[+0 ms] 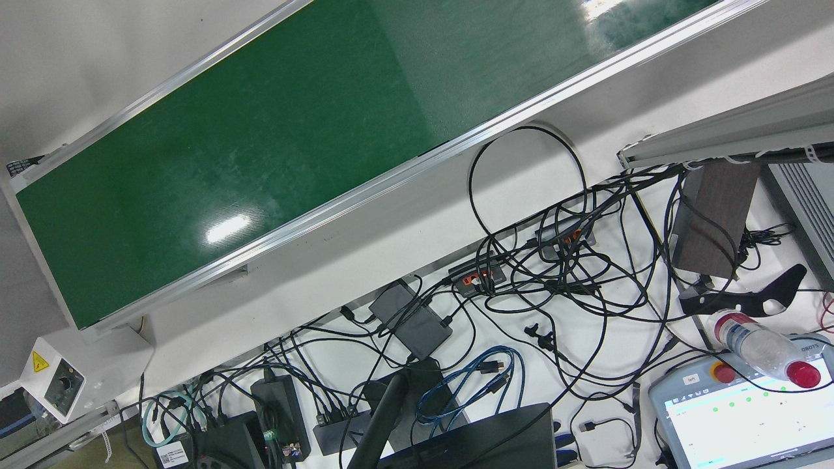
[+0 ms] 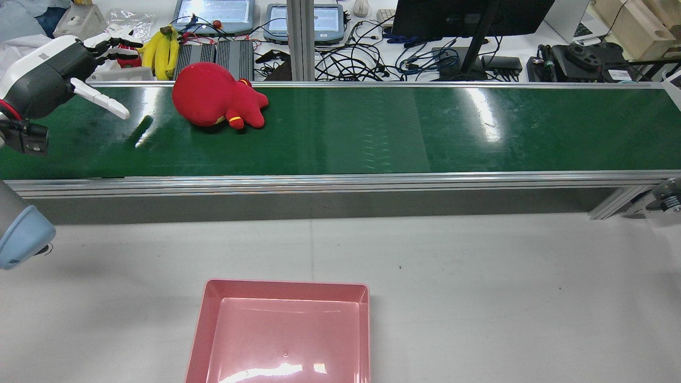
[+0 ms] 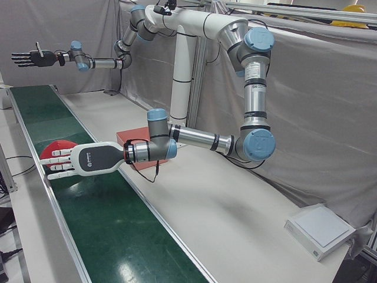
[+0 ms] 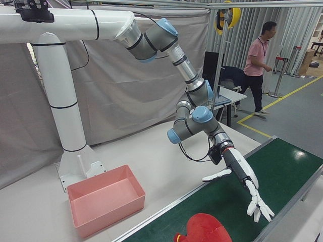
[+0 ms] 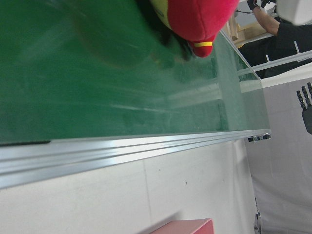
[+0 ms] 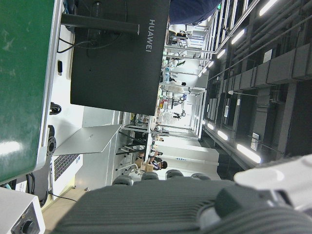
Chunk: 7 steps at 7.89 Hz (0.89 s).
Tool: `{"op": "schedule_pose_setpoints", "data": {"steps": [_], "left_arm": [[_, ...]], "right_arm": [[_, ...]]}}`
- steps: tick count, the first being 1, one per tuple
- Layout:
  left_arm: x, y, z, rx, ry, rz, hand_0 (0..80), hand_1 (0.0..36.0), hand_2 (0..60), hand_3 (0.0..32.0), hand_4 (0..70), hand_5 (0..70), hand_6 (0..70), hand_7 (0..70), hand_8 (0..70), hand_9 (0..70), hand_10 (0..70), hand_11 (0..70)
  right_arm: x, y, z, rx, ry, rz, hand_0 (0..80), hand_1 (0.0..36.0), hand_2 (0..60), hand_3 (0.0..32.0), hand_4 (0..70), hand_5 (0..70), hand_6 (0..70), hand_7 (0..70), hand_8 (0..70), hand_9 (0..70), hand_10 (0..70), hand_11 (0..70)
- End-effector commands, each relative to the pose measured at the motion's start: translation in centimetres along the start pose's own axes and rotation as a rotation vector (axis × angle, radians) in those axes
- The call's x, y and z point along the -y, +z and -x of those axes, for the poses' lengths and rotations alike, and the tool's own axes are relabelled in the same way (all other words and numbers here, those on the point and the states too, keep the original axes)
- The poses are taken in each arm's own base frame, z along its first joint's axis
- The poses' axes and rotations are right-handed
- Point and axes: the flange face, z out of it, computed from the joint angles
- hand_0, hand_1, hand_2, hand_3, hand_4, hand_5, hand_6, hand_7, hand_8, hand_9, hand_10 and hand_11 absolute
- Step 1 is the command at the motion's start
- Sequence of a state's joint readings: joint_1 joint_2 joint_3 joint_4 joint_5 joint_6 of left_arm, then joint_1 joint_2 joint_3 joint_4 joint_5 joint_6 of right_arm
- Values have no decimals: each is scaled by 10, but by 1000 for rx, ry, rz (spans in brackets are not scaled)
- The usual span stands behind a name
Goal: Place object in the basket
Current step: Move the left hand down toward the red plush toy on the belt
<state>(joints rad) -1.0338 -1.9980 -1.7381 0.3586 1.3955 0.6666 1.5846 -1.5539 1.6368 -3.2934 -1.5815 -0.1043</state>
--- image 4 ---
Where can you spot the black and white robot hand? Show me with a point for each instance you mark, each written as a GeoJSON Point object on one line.
{"type": "Point", "coordinates": [239, 166]}

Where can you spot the red plush toy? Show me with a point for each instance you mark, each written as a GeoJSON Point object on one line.
{"type": "Point", "coordinates": [204, 229]}

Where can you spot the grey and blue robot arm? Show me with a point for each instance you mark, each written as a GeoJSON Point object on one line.
{"type": "Point", "coordinates": [156, 37]}

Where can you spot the pink plastic basket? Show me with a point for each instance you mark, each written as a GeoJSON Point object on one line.
{"type": "Point", "coordinates": [106, 201]}

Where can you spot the grey laptop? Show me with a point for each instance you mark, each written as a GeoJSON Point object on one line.
{"type": "Point", "coordinates": [223, 101]}

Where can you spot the white desk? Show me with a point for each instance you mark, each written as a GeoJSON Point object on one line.
{"type": "Point", "coordinates": [237, 97]}

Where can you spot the black office chair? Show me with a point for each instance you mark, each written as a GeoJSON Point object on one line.
{"type": "Point", "coordinates": [234, 75]}

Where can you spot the black monitor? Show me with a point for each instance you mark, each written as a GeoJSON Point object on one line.
{"type": "Point", "coordinates": [209, 65]}

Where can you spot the person in pink shirt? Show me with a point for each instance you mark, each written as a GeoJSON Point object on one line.
{"type": "Point", "coordinates": [255, 60]}

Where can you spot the cardboard box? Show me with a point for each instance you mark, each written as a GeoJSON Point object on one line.
{"type": "Point", "coordinates": [308, 63]}

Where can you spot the grey fabric curtain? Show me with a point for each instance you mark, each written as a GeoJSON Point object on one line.
{"type": "Point", "coordinates": [126, 88]}

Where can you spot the grey pleated partition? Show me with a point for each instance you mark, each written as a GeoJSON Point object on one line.
{"type": "Point", "coordinates": [297, 30]}

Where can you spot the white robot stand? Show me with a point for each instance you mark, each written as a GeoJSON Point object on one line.
{"type": "Point", "coordinates": [63, 100]}

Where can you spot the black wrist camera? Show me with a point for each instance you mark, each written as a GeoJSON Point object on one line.
{"type": "Point", "coordinates": [215, 156]}

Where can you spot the green conveyor belt with aluminium frame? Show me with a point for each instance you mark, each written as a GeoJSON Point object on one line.
{"type": "Point", "coordinates": [277, 164]}

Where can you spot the aluminium cage frame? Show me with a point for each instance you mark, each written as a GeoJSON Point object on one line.
{"type": "Point", "coordinates": [217, 83]}

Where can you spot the silver stanchion post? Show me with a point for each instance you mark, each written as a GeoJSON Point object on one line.
{"type": "Point", "coordinates": [277, 80]}
{"type": "Point", "coordinates": [295, 63]}

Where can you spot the black overhead camera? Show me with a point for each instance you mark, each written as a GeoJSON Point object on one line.
{"type": "Point", "coordinates": [35, 12]}

